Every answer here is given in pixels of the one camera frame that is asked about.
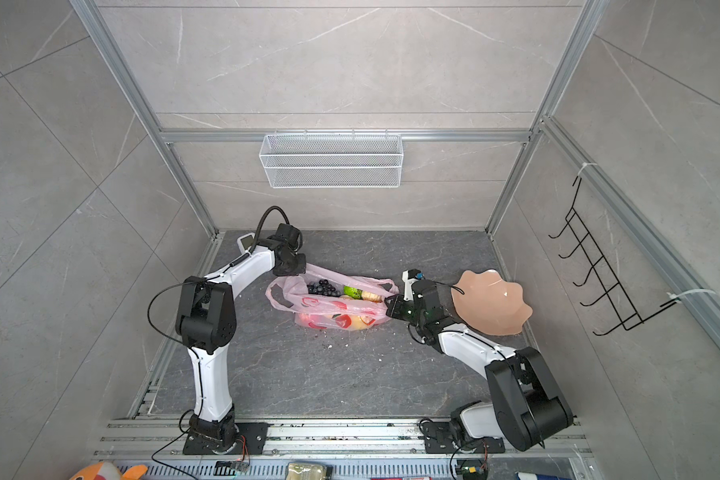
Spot small white digital clock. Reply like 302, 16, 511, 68
236, 232, 256, 255

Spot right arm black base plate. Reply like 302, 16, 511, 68
417, 418, 506, 454

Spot pink scalloped plastic bowl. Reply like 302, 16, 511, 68
452, 269, 533, 336

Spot orange plush toy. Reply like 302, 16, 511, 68
70, 461, 148, 480

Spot aluminium mounting rail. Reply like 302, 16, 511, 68
90, 417, 603, 479

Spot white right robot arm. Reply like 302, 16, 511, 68
384, 278, 575, 451

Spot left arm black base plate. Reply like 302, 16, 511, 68
182, 421, 269, 455

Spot black wire hook rack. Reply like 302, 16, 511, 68
547, 177, 680, 337

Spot black fake grapes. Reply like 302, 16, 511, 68
307, 279, 343, 298

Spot pink plastic bag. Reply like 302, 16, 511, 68
265, 264, 399, 331

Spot beige fake potato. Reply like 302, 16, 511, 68
360, 290, 384, 303

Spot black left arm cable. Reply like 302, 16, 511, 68
253, 205, 292, 250

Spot white wire mesh basket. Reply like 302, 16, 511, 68
259, 133, 404, 189

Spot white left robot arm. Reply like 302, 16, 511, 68
175, 223, 306, 453

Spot green fake fruit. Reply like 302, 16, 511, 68
343, 286, 363, 300

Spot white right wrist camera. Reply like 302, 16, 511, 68
402, 269, 423, 301

